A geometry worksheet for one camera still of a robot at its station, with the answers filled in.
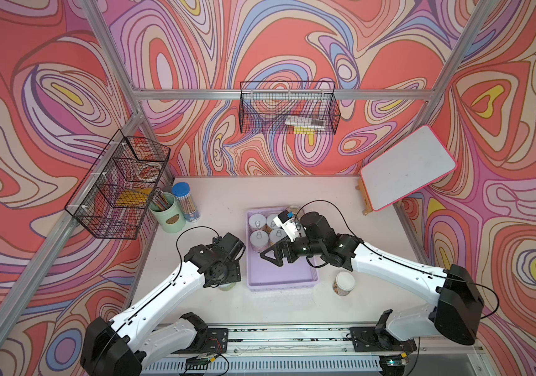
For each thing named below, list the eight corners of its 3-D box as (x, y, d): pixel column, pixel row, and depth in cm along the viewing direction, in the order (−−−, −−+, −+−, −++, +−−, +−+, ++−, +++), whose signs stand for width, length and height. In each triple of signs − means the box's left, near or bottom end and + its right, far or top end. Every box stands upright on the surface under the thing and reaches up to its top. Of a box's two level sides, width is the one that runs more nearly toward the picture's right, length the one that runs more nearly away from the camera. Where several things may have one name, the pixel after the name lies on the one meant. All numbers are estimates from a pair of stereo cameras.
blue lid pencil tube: (183, 224, 104) (169, 195, 89) (187, 211, 109) (174, 182, 94) (198, 224, 104) (186, 195, 89) (201, 211, 109) (190, 182, 94)
